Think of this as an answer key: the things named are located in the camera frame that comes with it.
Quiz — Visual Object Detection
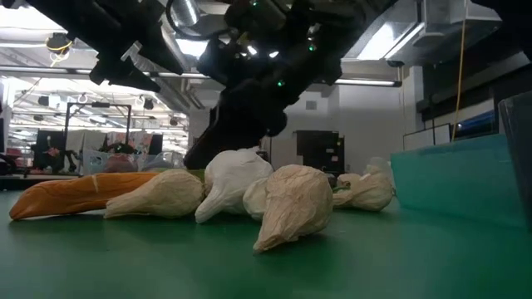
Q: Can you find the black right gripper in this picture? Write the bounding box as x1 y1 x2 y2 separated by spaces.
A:
184 0 317 170

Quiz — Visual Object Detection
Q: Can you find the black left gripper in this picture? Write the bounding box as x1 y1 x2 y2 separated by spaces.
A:
37 0 184 93

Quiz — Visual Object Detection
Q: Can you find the large white garlic bulb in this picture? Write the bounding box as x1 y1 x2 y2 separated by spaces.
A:
194 145 274 224

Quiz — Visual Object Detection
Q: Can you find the beige garlic bulb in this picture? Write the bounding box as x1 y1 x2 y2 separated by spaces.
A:
103 168 205 220
252 164 334 254

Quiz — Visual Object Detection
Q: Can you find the orange carrot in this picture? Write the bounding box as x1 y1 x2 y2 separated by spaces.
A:
8 171 161 221

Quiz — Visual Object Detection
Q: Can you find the black cabinet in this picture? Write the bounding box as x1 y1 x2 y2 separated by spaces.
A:
295 130 346 175

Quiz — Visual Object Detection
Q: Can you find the clear plastic basket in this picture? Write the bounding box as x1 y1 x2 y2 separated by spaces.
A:
81 149 186 175

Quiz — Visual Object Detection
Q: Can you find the black monitor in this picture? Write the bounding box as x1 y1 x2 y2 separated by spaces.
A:
32 129 67 171

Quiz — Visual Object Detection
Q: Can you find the long ceiling light bar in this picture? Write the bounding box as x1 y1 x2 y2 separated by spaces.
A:
0 65 403 88

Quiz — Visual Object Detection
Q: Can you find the framed glass board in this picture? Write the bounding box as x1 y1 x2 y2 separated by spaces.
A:
401 122 453 151

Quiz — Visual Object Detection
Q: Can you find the teal translucent plastic basket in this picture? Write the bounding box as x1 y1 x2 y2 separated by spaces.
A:
389 133 527 228

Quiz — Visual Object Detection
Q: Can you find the grey translucent plastic basket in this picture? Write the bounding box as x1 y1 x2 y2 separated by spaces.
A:
497 91 532 233

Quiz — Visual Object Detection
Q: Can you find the black ceiling cable reel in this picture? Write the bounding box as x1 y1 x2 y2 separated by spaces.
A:
44 32 76 67

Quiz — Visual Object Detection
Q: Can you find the yellow hanging cable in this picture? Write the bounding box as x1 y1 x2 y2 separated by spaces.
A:
451 0 470 142

